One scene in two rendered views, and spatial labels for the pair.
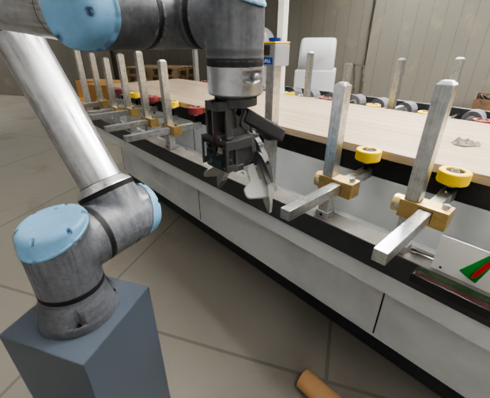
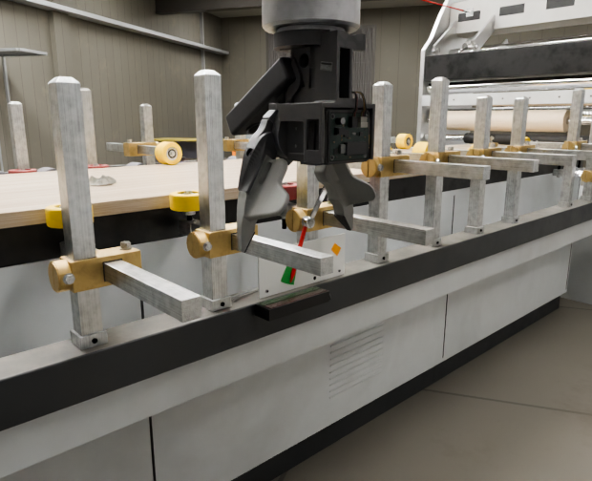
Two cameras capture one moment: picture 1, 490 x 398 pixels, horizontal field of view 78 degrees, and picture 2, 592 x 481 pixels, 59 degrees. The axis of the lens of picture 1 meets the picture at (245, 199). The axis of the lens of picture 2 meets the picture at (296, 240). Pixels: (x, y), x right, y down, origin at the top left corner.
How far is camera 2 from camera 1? 0.77 m
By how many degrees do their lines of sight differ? 84
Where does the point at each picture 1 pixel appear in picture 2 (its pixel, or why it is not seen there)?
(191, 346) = not seen: outside the picture
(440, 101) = (214, 94)
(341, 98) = (76, 105)
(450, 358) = (242, 432)
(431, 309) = (264, 354)
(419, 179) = (219, 198)
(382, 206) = (103, 297)
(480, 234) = not seen: hidden behind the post
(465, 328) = (292, 345)
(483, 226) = not seen: hidden behind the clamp
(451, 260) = (272, 276)
